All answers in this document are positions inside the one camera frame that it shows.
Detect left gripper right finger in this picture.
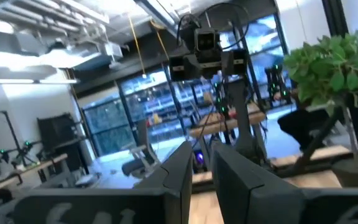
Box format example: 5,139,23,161
211,142,358,224

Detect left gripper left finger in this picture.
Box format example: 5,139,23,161
13,141,194,224

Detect grey office chair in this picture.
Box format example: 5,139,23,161
121,119,161,180

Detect wooden workbench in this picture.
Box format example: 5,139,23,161
188,104,267,139
0,152,70,197

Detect person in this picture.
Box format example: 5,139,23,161
277,108,332,150

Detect green leafy plant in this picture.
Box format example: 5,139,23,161
283,29,358,110

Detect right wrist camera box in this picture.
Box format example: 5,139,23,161
193,27,222,54

